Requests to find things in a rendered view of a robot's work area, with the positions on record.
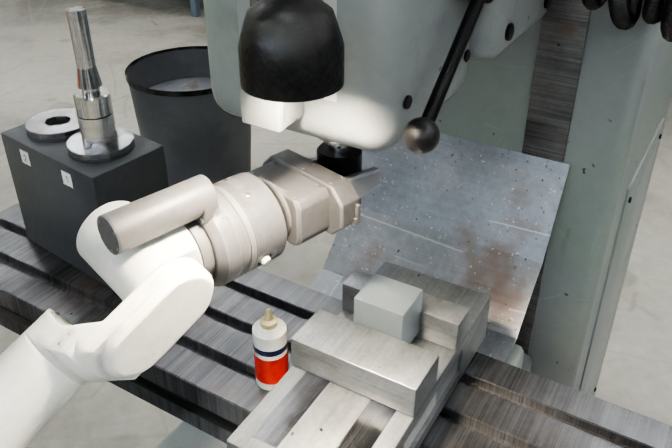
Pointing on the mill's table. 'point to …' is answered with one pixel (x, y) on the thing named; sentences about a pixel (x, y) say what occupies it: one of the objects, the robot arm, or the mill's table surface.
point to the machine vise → (438, 333)
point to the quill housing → (356, 34)
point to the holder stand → (75, 178)
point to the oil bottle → (270, 350)
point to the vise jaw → (365, 361)
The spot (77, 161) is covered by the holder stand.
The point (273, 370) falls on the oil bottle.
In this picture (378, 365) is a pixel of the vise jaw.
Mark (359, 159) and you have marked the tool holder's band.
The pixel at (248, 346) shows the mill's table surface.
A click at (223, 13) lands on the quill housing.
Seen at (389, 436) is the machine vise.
